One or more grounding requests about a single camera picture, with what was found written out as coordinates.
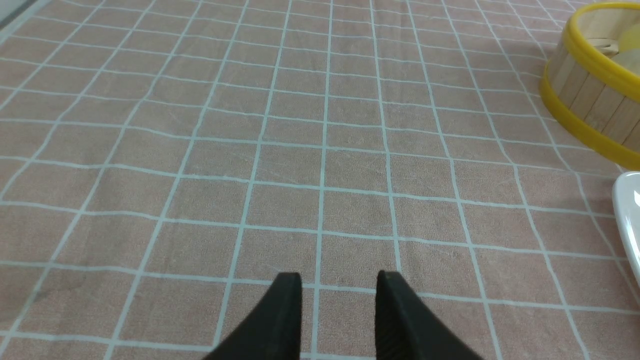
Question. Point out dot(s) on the pale steamed bun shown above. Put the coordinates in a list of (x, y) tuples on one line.
[(606, 46)]

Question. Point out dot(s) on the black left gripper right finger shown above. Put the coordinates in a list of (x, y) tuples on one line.
[(406, 328)]

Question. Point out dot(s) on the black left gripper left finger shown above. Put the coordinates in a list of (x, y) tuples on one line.
[(273, 328)]

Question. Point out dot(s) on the yellow steamed bun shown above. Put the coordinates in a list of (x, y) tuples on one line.
[(629, 39)]

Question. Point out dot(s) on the white square plate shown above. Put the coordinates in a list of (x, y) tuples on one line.
[(626, 204)]

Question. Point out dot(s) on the pink checkered tablecloth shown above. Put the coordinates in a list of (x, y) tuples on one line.
[(163, 160)]

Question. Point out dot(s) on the bamboo steamer basket yellow rim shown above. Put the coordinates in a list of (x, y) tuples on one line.
[(591, 96)]

